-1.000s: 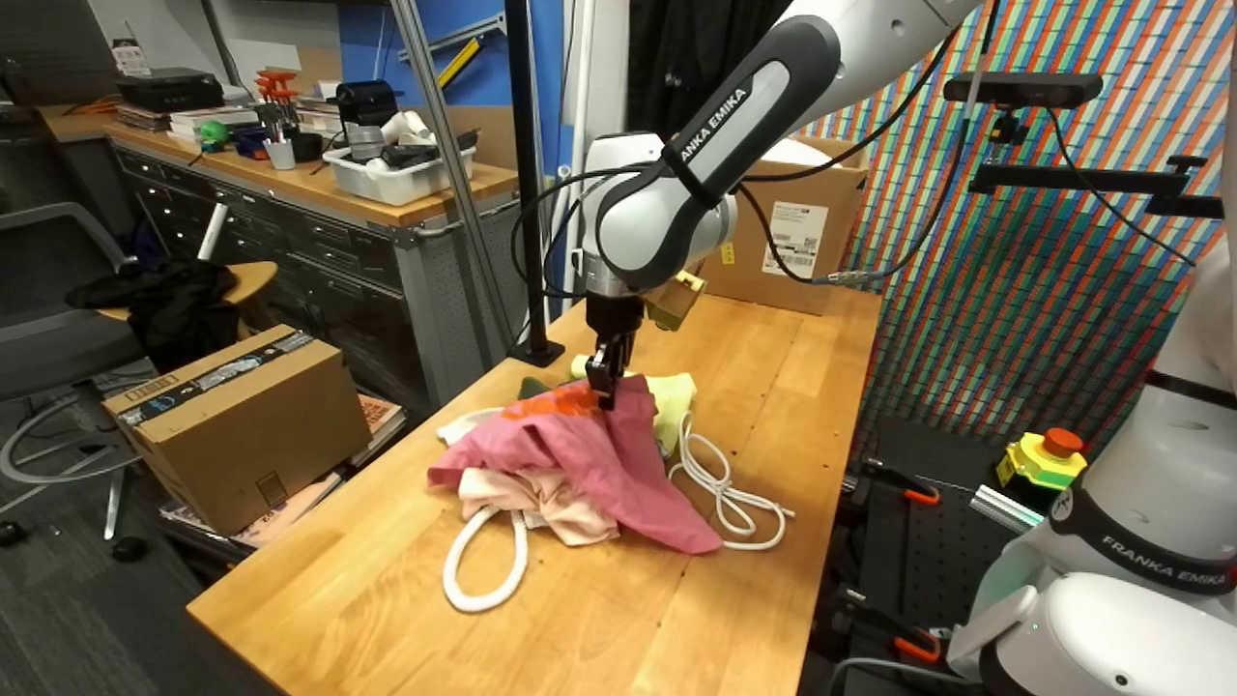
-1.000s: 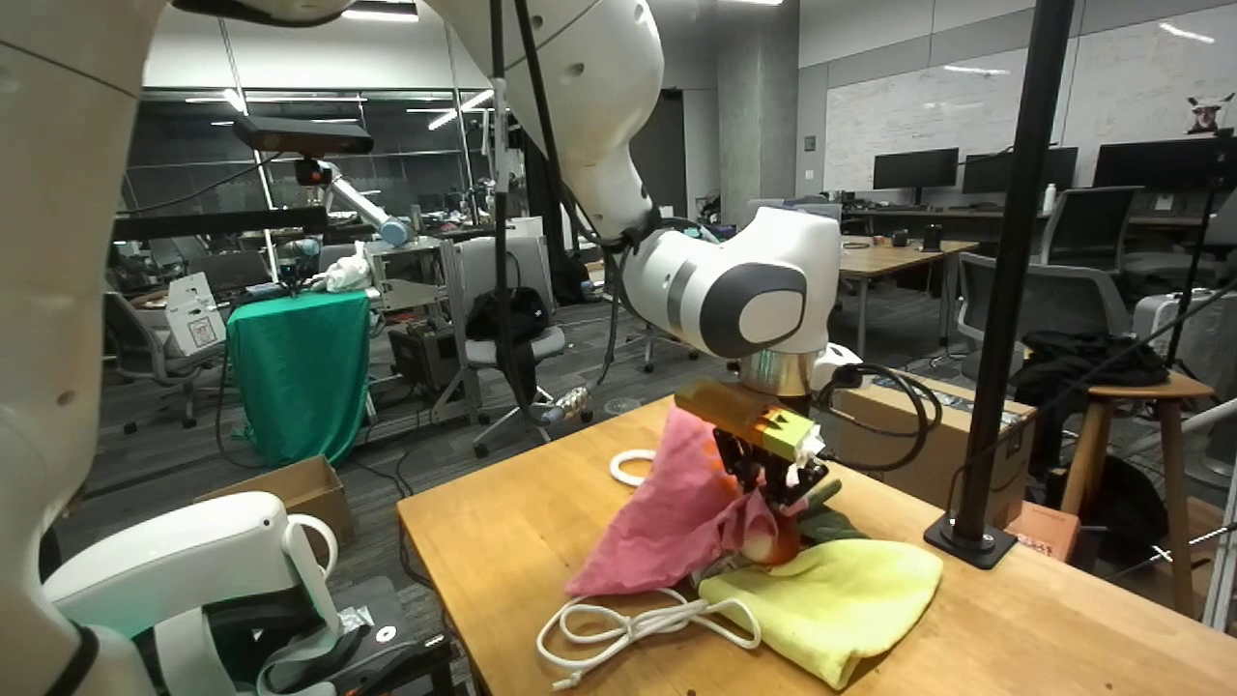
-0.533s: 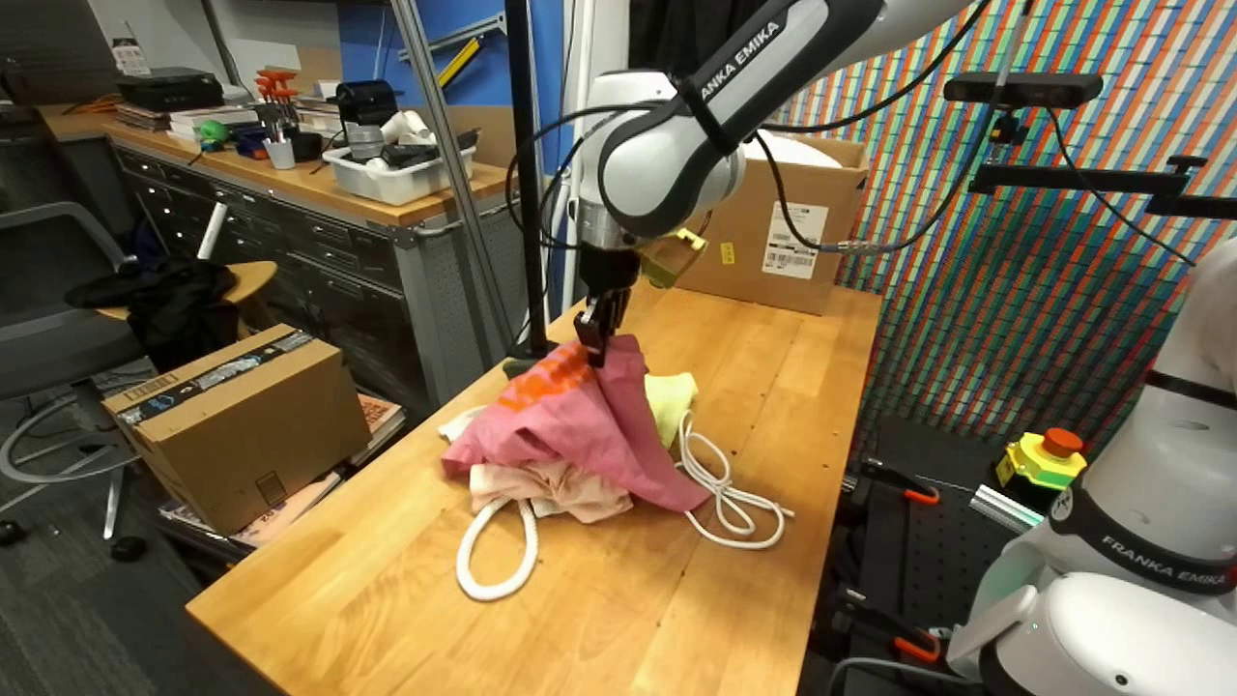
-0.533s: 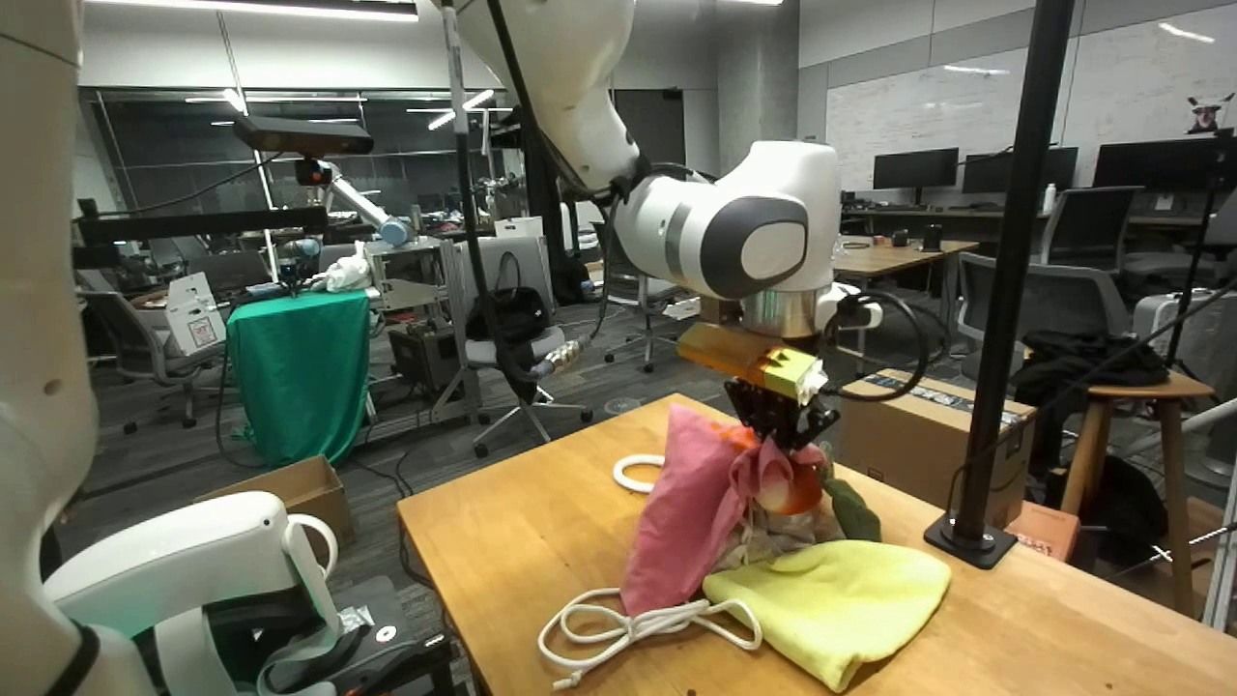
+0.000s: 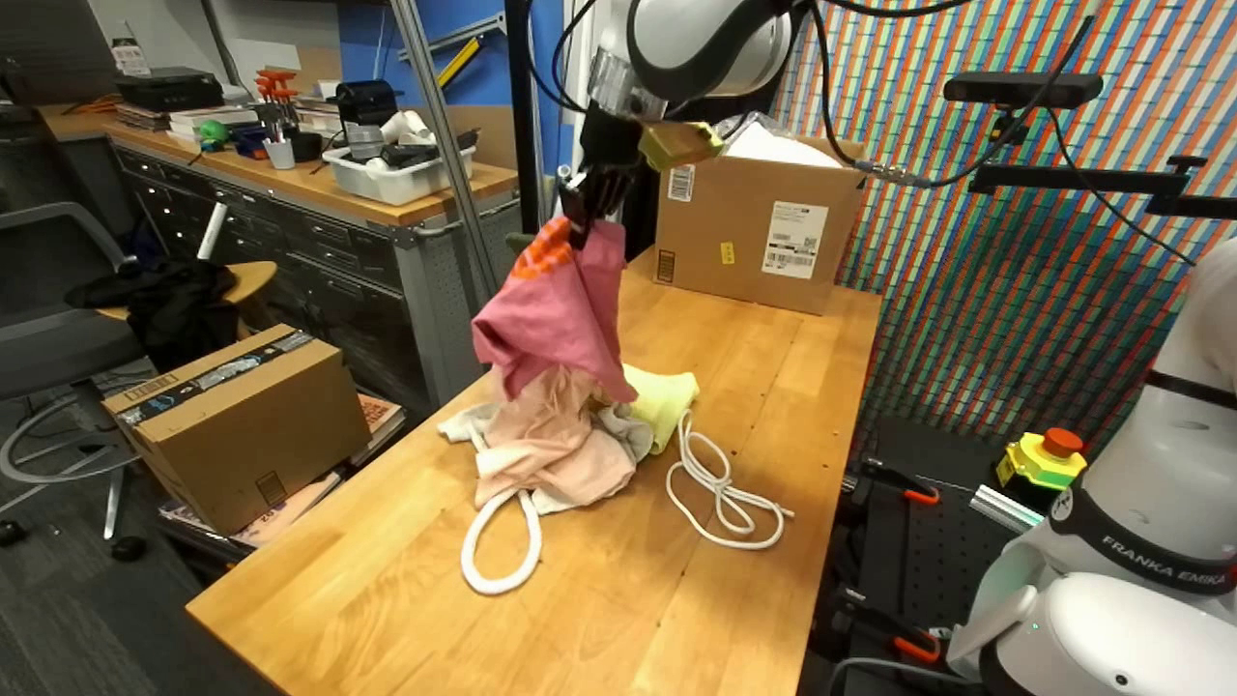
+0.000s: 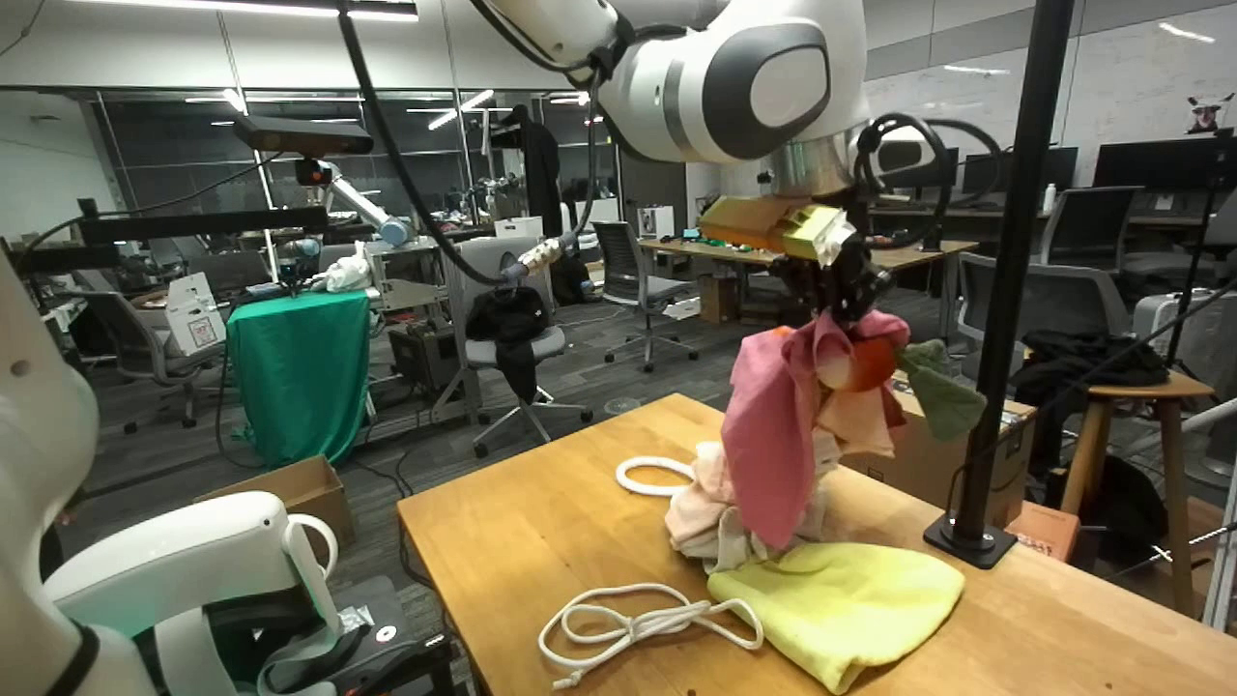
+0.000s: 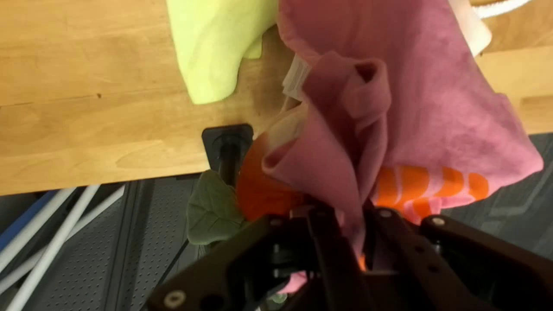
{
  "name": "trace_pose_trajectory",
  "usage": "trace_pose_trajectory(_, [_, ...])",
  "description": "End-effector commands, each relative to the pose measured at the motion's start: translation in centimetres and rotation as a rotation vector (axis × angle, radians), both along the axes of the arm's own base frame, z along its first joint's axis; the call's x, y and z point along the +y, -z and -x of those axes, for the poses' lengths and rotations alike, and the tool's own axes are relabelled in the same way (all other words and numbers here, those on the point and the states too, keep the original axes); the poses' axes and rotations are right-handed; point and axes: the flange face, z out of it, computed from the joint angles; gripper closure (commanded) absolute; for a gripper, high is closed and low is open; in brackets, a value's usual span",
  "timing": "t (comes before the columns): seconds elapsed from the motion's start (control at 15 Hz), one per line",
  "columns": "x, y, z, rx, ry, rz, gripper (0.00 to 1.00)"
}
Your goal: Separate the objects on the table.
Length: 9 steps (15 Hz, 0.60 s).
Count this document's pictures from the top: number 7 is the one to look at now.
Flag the black pole with base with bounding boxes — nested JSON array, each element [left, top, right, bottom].
[[201, 123, 256, 187]]

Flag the red plush tomato green leaves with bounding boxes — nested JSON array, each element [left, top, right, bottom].
[[185, 133, 308, 249]]

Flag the pink cloth with orange print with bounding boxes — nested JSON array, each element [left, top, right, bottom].
[[261, 0, 546, 273]]

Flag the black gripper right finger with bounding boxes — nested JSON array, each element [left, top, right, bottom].
[[363, 206, 553, 311]]

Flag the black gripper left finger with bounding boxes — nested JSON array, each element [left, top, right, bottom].
[[144, 204, 370, 311]]

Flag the white pipe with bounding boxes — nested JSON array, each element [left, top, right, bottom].
[[0, 187, 80, 273], [4, 183, 104, 311], [0, 187, 126, 296]]

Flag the yellow-green cloth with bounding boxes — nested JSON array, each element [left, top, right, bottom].
[[166, 0, 278, 107]]

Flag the white cable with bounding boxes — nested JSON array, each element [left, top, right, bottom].
[[468, 0, 534, 21]]

